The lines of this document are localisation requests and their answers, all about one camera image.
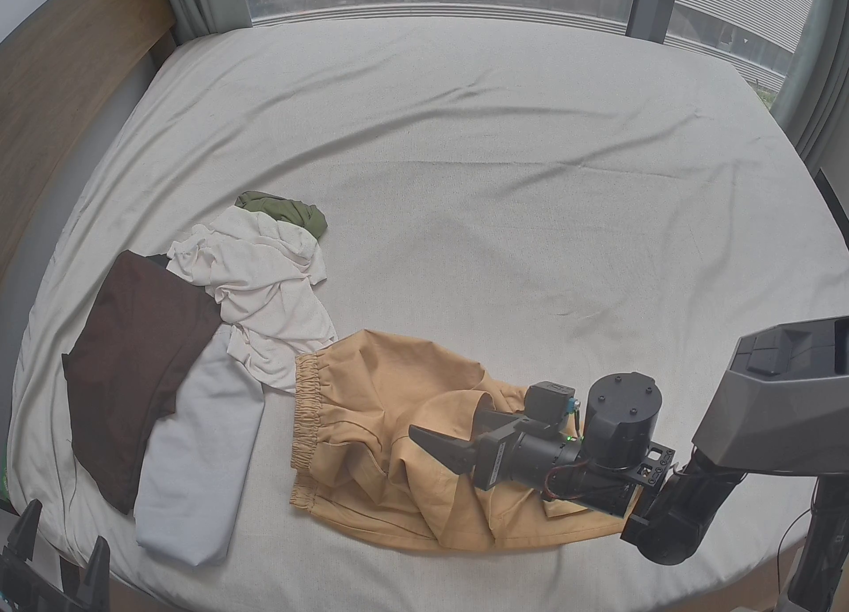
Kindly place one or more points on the olive green garment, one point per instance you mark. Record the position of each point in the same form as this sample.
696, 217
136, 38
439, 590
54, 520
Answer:
292, 210

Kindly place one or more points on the black garment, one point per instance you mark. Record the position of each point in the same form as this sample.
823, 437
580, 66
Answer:
158, 260

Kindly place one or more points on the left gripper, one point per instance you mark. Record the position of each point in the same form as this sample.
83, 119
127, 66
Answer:
40, 589

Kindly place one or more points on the dark brown garment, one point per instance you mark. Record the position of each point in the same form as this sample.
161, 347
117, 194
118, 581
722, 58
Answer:
139, 357

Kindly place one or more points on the tan shorts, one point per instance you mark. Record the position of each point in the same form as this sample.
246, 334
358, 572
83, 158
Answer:
371, 410

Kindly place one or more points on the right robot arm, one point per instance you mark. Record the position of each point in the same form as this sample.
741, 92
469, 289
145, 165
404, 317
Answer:
763, 410

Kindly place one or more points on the cream garment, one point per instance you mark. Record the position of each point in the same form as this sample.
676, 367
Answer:
265, 284

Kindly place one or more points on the bed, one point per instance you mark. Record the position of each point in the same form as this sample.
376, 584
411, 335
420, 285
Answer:
477, 185

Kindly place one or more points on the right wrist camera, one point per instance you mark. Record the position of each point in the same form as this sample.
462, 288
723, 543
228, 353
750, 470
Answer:
549, 400

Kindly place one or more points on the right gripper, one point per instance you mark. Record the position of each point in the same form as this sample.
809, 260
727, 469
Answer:
524, 457

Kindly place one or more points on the pale grey garment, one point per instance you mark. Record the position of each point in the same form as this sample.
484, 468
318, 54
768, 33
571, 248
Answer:
199, 457

